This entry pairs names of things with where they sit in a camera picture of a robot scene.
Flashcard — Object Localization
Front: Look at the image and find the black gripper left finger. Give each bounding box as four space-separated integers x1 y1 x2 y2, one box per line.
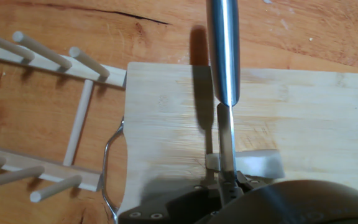
118 180 233 224

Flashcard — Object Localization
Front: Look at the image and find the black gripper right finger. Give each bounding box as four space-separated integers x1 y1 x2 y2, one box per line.
228 170 269 200

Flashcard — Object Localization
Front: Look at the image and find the steel cleaver knife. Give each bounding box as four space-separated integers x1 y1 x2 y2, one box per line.
206 0 241 182

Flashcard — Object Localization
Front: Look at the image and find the white radish chunk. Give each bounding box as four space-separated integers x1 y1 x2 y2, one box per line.
206 149 285 180

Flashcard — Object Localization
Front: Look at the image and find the wooden cutting board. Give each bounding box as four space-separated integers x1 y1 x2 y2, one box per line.
101 61 358 224

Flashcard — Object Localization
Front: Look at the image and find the wooden peg dish rack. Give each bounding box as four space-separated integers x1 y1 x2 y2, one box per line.
0 27 127 203

